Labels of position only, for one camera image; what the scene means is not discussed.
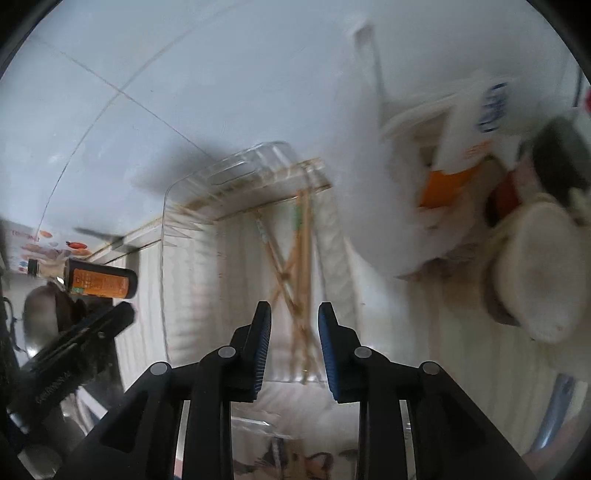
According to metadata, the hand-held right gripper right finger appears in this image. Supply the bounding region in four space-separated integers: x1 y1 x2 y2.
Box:
317 302 539 480

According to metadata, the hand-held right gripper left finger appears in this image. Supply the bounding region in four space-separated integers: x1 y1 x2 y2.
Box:
53 301 273 480

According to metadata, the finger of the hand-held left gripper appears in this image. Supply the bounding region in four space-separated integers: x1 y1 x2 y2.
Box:
25 302 136 372

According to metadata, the wooden chopstick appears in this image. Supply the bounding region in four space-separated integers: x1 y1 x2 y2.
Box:
254 210 319 372
290 189 309 367
269 251 303 303

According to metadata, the clear plastic container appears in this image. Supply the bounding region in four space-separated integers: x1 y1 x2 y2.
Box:
159 141 365 386

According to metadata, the dark sauce bottle orange label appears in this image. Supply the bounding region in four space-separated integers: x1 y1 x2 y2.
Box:
27 257 139 300

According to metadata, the dark round pot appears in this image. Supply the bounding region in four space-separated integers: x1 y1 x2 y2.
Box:
22 284 86 358

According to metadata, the colourful printed packet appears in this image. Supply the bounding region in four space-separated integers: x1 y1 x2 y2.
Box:
4 226 100 275

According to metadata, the orange packet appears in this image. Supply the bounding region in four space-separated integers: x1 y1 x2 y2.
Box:
418 161 485 210

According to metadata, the red packet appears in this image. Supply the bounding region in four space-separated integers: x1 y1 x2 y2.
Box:
487 173 522 227

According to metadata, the metal curved rim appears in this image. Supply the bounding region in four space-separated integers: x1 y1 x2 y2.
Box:
526 371 578 455

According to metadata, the white packet blue print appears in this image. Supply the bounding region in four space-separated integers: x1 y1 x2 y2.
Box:
431 76 515 174

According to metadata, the dark green round thing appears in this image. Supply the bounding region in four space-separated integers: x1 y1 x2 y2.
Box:
531 115 591 213

